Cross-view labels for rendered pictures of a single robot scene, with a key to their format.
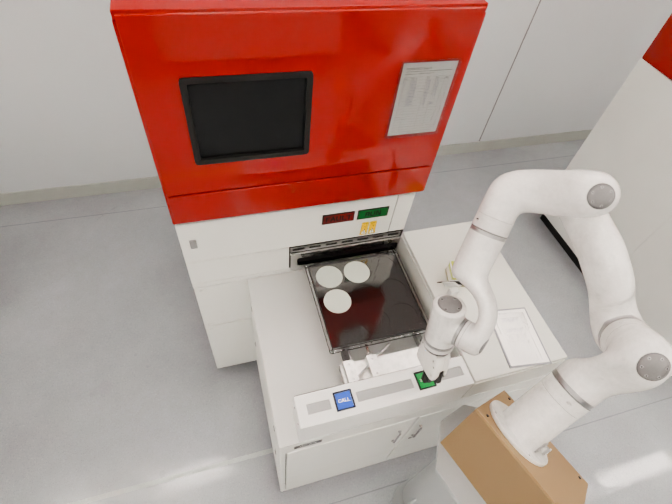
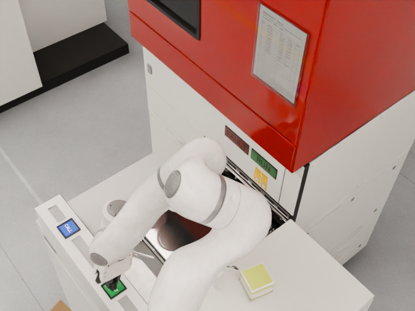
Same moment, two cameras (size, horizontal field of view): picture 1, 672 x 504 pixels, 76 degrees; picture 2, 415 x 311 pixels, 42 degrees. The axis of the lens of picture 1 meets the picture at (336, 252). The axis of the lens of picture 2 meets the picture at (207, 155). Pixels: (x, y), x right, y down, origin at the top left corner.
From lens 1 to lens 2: 127 cm
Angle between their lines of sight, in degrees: 44
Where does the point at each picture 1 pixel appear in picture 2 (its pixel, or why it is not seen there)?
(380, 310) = (187, 238)
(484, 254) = (147, 185)
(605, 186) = (178, 176)
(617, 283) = (152, 297)
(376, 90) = (243, 16)
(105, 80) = not seen: outside the picture
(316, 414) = (49, 214)
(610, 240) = (183, 257)
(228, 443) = not seen: hidden behind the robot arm
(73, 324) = not seen: hidden behind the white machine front
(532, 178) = (201, 149)
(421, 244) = (285, 240)
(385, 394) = (86, 259)
